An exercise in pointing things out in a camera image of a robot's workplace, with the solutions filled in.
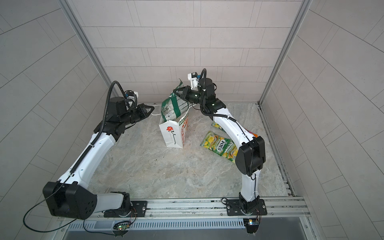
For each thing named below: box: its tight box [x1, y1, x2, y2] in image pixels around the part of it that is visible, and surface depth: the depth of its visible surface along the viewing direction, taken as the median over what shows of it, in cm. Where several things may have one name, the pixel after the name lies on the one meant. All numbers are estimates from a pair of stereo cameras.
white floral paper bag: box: [159, 112, 189, 149], surface depth 82 cm
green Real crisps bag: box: [161, 78, 189, 121], surface depth 82 cm
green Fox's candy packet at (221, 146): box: [199, 131, 238, 163], surface depth 93 cm
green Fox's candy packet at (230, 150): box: [222, 138, 239, 163], surface depth 89 cm
